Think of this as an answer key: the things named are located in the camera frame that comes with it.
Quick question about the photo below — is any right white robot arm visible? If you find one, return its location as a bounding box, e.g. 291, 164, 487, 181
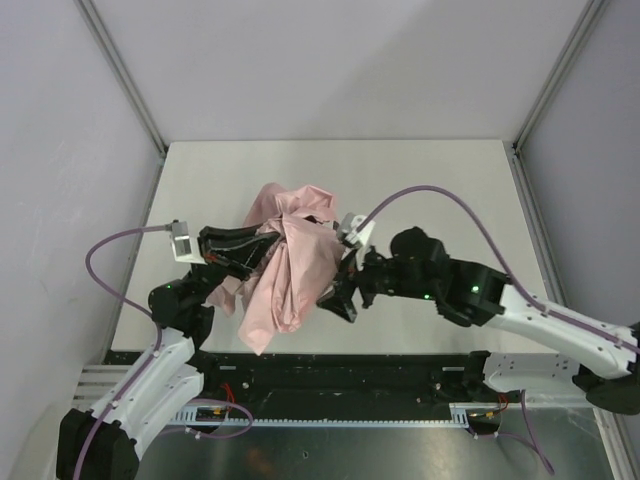
317, 227, 639, 415

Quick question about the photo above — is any purple cable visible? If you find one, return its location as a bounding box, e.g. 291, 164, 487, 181
357, 185, 640, 474
69, 224, 254, 480

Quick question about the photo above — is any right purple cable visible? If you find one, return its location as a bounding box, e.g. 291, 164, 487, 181
357, 185, 640, 474

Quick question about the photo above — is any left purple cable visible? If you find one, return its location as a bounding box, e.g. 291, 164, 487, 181
69, 224, 254, 480

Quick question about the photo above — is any grey slotted cable duct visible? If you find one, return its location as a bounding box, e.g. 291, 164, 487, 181
169, 403, 501, 429

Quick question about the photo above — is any pink folding umbrella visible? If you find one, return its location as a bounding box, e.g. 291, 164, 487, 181
207, 183, 344, 355

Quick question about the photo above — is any aluminium frame post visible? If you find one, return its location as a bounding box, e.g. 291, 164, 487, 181
74, 0, 168, 158
511, 0, 611, 154

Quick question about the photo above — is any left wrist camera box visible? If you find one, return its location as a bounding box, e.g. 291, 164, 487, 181
168, 220, 205, 265

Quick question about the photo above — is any left aluminium frame post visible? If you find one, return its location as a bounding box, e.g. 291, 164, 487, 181
74, 0, 168, 158

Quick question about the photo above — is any right aluminium frame post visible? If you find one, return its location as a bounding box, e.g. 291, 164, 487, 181
511, 0, 611, 154

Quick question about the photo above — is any aluminium frame rail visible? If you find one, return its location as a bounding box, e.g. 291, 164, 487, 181
505, 143, 567, 306

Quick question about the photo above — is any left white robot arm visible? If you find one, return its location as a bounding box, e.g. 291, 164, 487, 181
56, 221, 279, 479

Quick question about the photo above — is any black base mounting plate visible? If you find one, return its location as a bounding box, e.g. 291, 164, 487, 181
188, 351, 521, 424

